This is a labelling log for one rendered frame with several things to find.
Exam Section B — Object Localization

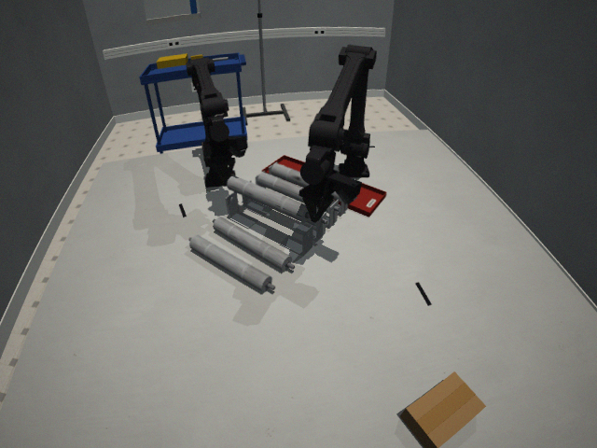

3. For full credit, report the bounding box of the brown cardboard box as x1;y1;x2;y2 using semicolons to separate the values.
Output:
400;372;486;448

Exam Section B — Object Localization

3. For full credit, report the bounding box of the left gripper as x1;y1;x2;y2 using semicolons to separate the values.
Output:
299;185;334;223

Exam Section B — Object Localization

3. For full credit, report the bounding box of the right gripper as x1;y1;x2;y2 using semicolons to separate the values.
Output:
204;139;235;184

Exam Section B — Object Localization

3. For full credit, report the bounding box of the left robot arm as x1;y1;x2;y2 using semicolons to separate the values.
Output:
300;45;377;205

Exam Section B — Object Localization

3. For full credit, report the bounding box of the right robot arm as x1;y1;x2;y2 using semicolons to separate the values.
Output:
186;57;248;188

